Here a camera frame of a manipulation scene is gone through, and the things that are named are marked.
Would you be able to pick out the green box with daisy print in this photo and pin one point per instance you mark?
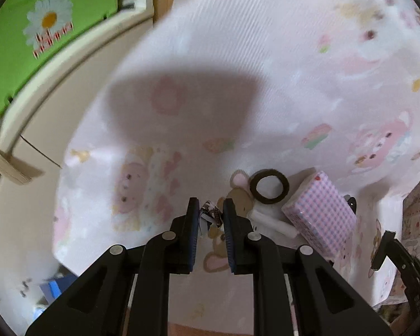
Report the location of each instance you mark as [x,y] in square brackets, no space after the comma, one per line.
[56,24]

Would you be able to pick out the pink gingham tissue packet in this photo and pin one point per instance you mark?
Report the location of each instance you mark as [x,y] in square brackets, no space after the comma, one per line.
[318,213]

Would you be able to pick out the pink cartoon printed blanket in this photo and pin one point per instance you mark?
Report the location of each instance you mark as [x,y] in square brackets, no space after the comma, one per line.
[231,42]

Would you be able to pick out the cream cartoon printed quilt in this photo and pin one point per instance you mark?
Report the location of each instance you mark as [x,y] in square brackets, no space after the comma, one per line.
[418,217]

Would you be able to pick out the small black object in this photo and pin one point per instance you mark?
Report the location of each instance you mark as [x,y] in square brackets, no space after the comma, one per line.
[351,204]

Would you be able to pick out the black and white wrapper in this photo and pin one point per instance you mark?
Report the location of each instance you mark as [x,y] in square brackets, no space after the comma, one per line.
[212,213]

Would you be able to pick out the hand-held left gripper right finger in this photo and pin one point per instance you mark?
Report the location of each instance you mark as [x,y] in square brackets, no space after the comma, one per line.
[227,241]

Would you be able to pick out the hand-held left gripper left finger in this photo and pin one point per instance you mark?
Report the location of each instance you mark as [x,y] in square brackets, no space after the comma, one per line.
[195,238]

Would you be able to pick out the white tissue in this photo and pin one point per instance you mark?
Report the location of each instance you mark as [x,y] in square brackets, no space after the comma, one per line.
[273,224]

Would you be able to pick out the light wooden slat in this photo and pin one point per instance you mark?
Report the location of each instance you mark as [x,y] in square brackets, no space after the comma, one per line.
[14,166]

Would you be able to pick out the blue plastic object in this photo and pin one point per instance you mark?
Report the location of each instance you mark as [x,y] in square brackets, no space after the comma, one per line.
[57,287]

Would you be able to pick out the white shelf frame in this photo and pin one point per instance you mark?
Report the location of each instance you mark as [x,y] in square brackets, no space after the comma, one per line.
[91,40]

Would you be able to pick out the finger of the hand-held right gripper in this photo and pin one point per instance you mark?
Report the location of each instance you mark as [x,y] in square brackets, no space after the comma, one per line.
[385,248]

